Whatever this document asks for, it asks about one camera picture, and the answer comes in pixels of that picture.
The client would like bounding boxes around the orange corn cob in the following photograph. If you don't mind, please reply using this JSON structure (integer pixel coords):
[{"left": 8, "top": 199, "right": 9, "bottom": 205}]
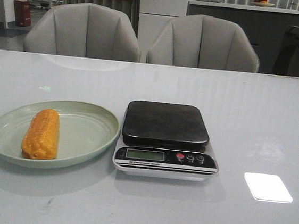
[{"left": 21, "top": 109, "right": 60, "bottom": 160}]

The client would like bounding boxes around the black electronic kitchen scale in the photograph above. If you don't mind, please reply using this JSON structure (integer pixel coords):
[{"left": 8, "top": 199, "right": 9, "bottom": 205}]
[{"left": 112, "top": 100, "right": 219, "bottom": 181}]

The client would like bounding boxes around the right grey upholstered chair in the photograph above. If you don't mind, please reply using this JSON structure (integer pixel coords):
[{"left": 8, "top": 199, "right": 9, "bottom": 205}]
[{"left": 146, "top": 14, "right": 260, "bottom": 73}]

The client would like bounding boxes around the grey upholstered chair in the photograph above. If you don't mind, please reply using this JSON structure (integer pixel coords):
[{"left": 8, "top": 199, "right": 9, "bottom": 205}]
[
  {"left": 146, "top": 14, "right": 260, "bottom": 73},
  {"left": 23, "top": 3, "right": 140, "bottom": 62}
]

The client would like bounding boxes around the left grey upholstered chair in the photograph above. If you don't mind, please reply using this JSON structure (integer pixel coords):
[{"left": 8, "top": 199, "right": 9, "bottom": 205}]
[{"left": 23, "top": 3, "right": 140, "bottom": 62}]

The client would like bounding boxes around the pale green plate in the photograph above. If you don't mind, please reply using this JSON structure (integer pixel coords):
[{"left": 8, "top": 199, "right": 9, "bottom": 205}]
[{"left": 0, "top": 101, "right": 120, "bottom": 169}]

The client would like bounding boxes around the white cabinet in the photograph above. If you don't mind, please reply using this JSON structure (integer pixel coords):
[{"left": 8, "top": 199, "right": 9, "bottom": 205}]
[{"left": 137, "top": 0, "right": 188, "bottom": 63}]

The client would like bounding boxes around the dark grey counter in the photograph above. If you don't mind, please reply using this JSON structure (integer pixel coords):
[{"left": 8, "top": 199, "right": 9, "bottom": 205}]
[{"left": 188, "top": 0, "right": 299, "bottom": 74}]

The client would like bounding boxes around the fruit plate on counter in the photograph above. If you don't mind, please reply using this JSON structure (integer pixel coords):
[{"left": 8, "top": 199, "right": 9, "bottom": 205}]
[{"left": 250, "top": 0, "right": 275, "bottom": 7}]

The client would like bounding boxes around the red bin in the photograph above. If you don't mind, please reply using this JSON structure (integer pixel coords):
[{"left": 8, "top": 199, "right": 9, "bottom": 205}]
[{"left": 14, "top": 0, "right": 31, "bottom": 27}]

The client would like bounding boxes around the dark appliance at right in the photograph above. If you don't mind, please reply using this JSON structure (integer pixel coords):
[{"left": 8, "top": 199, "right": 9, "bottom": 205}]
[{"left": 272, "top": 26, "right": 299, "bottom": 77}]

